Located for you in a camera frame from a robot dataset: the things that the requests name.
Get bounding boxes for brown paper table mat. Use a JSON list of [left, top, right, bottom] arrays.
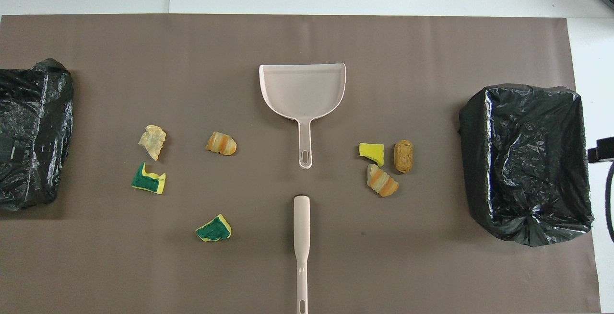
[[0, 14, 601, 314]]

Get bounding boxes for black hanging cable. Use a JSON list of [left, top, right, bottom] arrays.
[[605, 163, 614, 243]]

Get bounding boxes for orange striped bread piece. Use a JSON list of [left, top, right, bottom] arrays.
[[205, 131, 237, 156]]

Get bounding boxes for pale pink plastic dustpan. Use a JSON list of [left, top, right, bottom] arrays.
[[259, 63, 346, 169]]

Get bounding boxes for plain yellow sponge piece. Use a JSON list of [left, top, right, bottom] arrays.
[[359, 143, 385, 167]]

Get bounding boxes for black bag lined bin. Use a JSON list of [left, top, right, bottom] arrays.
[[459, 84, 594, 247], [0, 58, 74, 211]]

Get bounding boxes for pale bread piece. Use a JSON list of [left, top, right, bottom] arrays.
[[138, 125, 167, 162]]

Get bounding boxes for green yellow sponge piece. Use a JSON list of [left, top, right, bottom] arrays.
[[131, 162, 166, 195], [195, 214, 232, 243]]

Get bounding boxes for orange striped croissant piece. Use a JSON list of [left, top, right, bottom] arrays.
[[366, 163, 400, 198]]

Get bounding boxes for beige hand brush black bristles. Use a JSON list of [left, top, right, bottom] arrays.
[[294, 194, 311, 314]]

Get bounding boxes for brown bread roll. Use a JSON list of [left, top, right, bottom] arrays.
[[394, 140, 414, 174]]

